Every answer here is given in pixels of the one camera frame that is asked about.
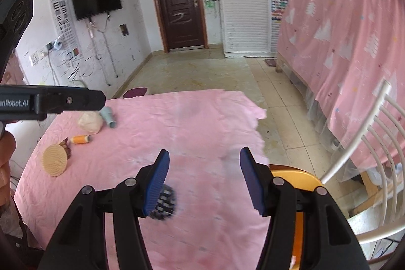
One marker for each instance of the white wall socket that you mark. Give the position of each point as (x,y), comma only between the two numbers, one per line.
(38,57)

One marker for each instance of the blue-grey roll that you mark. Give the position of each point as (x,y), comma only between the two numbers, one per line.
(109,118)

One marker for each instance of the eye chart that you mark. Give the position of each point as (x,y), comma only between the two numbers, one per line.
(65,23)

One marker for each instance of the white slatted chair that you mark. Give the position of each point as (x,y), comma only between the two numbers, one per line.
(357,149)

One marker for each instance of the brown snack wrapper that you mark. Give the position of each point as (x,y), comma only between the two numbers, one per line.
(67,149)

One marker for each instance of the cream cloth ball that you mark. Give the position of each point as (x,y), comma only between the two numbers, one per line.
(90,124)

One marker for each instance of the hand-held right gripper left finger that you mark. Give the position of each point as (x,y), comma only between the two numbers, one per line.
(156,184)

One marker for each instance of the small dark doormat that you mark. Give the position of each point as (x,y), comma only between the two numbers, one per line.
(271,62)

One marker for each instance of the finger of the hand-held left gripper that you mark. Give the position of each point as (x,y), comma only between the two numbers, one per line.
(79,99)

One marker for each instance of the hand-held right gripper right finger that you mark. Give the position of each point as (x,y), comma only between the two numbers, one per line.
(253,181)

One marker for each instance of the yellow stool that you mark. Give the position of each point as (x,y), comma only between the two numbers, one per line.
(300,178)

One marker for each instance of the person's left hand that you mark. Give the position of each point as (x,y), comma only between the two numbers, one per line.
(6,146)

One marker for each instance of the pink tree printed sheet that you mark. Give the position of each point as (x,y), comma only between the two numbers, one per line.
(341,36)

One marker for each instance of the cream round hairbrush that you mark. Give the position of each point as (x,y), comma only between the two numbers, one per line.
(55,161)

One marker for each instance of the colourful grid poster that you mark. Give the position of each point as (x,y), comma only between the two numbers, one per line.
(280,1)

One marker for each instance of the small brown wall panel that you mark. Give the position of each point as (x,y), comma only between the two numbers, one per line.
(124,30)

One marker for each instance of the pink tablecloth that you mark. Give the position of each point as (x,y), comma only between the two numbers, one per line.
(196,130)

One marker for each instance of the plugged charger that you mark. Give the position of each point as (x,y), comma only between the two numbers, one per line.
(55,44)

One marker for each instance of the orange thread spool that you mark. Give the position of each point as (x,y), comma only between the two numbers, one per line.
(80,139)

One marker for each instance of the dark brown door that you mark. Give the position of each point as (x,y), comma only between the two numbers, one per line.
(178,4)

